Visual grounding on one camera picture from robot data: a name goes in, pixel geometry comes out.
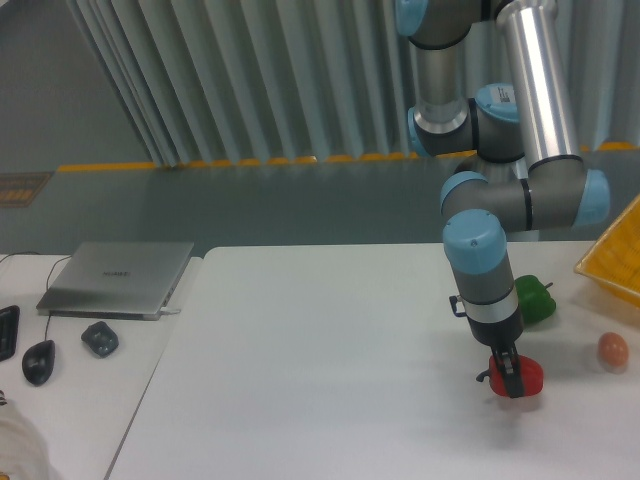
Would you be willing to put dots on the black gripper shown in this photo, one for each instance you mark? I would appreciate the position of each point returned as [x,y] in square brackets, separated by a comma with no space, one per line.
[501,337]

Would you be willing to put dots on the green bell pepper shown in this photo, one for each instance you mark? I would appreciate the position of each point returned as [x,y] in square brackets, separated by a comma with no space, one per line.
[536,303]

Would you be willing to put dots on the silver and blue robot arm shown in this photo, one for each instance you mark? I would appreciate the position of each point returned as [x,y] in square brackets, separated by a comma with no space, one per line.
[528,120]

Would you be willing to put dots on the brown egg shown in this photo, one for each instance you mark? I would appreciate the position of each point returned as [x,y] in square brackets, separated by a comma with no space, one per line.
[613,351]

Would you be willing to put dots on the white cloth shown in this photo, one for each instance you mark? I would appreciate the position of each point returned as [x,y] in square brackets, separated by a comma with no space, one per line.
[24,454]

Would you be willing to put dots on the closed silver laptop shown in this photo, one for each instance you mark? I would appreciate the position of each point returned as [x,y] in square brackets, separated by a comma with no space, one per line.
[117,280]

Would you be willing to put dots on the red bell pepper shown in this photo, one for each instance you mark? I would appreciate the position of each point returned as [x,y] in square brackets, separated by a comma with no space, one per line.
[532,376]

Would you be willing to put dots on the black computer mouse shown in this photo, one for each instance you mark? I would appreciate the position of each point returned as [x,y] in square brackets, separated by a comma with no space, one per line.
[38,362]

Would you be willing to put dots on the yellow woven basket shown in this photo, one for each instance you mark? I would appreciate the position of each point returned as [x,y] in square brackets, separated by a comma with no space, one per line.
[613,260]

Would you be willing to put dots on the black keyboard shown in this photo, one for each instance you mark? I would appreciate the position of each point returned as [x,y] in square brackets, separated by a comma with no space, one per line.
[9,324]

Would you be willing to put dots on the dark grey small controller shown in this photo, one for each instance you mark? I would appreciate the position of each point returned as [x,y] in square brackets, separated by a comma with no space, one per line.
[101,339]

